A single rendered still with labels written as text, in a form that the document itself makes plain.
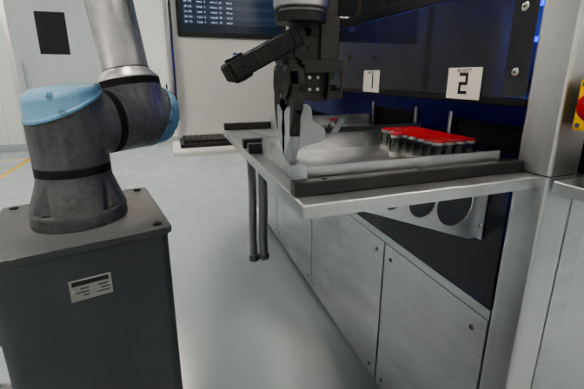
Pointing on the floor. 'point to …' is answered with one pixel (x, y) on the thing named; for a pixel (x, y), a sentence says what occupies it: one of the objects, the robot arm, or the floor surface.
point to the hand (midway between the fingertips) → (286, 156)
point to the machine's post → (536, 167)
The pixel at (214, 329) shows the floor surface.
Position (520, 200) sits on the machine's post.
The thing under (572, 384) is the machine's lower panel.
